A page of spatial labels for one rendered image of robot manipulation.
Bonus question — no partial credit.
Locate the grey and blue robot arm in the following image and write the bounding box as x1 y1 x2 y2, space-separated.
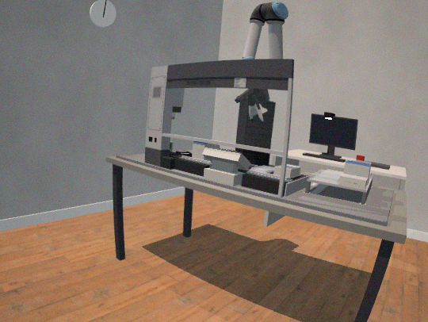
243 2 289 59

